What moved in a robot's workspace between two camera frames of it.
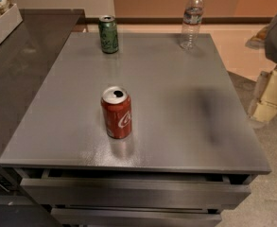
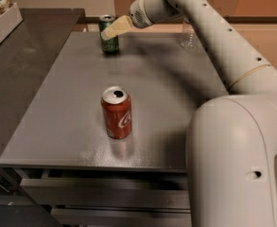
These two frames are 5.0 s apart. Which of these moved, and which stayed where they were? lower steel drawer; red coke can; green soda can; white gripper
Moved: white gripper
Stayed: green soda can; red coke can; lower steel drawer
